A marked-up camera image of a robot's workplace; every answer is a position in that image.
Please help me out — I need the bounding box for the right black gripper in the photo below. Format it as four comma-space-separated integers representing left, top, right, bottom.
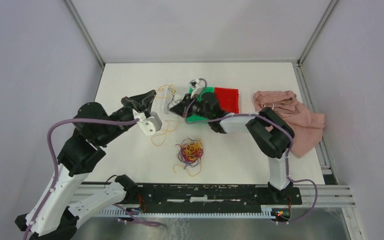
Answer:
170, 92, 212, 120

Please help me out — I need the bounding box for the yellow cable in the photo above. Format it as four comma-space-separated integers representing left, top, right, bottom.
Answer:
150, 83, 180, 148

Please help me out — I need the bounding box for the cable pile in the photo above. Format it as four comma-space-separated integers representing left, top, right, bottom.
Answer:
173, 137, 205, 177

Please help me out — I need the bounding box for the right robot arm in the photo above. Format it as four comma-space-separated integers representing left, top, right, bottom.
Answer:
168, 92, 295, 204

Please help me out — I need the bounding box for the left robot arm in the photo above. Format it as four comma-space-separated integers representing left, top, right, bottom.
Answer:
15, 90, 162, 240

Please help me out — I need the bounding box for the green plastic bin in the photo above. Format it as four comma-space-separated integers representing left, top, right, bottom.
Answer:
187, 86, 218, 123

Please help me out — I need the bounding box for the clear plastic bin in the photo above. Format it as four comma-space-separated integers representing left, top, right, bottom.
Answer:
151, 84, 189, 122

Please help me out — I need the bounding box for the red plastic bin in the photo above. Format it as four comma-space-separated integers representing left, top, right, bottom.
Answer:
214, 87, 240, 114

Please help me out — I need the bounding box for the pink cloth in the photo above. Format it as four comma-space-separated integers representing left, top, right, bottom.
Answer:
253, 90, 326, 158

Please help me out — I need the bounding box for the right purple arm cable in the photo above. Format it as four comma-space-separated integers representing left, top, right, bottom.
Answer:
183, 78, 319, 225

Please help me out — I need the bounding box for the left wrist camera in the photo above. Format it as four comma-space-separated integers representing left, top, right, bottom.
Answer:
134, 111, 163, 137

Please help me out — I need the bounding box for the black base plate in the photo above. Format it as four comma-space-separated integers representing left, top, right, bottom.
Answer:
119, 183, 303, 214

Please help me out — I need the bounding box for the white slotted cable duct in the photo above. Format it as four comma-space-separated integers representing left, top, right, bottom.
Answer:
95, 206, 285, 220

